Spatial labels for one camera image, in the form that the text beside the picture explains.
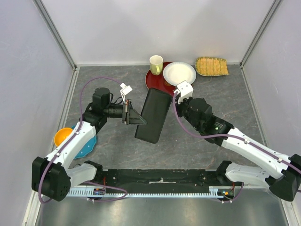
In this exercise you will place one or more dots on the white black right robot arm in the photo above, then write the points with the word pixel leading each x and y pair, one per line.
pixel 280 172

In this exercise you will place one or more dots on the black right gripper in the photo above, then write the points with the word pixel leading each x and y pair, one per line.
pixel 179 105

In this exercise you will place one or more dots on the orange plastic bowl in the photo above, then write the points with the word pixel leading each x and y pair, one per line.
pixel 61 135

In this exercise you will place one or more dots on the black zip tool case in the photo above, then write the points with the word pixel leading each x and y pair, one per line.
pixel 155 109

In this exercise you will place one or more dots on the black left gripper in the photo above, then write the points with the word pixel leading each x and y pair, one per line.
pixel 130 116

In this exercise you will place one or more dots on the pale yellow ceramic mug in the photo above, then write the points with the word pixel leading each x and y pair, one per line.
pixel 156 64

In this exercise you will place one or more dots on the red round lacquer tray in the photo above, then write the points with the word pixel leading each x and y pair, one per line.
pixel 158 81

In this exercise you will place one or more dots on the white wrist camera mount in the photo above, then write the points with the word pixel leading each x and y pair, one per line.
pixel 125 89
pixel 184 90

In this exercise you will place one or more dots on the slotted grey cable duct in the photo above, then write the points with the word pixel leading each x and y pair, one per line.
pixel 99 192

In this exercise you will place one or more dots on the blue dotted plate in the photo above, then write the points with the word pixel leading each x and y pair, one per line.
pixel 87 146

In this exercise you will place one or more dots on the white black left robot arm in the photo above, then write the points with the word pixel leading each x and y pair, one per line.
pixel 52 175

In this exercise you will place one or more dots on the yellow woven bamboo tray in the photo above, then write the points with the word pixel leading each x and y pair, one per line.
pixel 211 66

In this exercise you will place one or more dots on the white paper plate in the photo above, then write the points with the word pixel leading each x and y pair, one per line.
pixel 177 72

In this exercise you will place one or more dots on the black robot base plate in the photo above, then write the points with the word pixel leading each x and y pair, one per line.
pixel 162 180

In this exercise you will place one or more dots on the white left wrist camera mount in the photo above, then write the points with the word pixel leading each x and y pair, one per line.
pixel 125 89

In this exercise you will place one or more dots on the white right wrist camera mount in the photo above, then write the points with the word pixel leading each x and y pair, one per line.
pixel 184 90

